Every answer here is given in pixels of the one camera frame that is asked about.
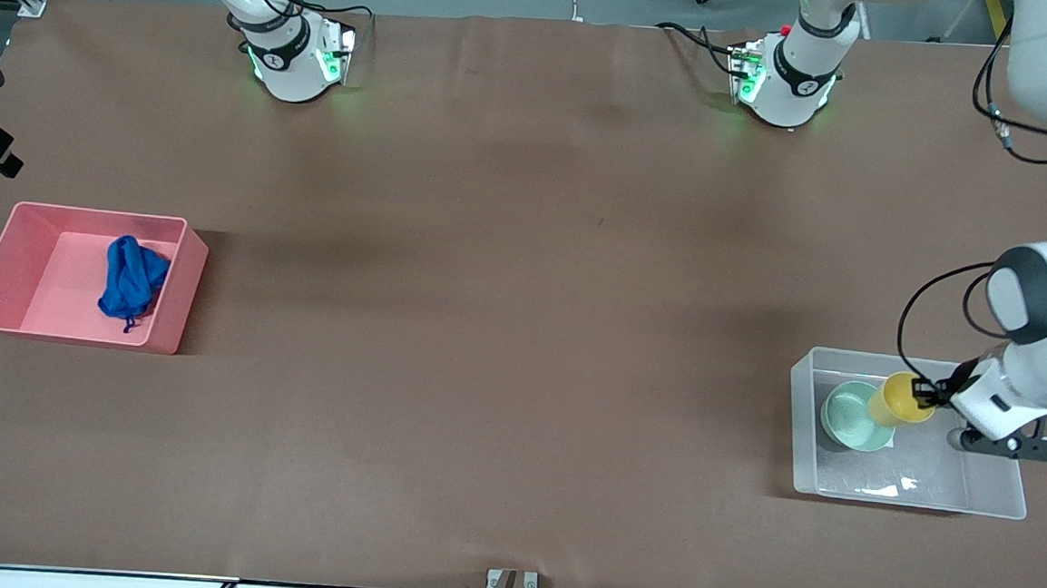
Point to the blue cloth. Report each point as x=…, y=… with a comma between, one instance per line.
x=132, y=279

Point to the brown table cover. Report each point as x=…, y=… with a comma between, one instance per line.
x=506, y=284

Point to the mint green bowl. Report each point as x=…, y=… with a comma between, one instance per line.
x=850, y=419

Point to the yellow plastic cup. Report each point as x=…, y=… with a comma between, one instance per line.
x=894, y=406

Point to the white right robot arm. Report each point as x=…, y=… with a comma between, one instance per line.
x=288, y=61

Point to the pink plastic box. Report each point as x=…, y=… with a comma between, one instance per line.
x=42, y=292

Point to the clear plastic box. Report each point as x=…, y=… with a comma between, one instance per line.
x=912, y=477

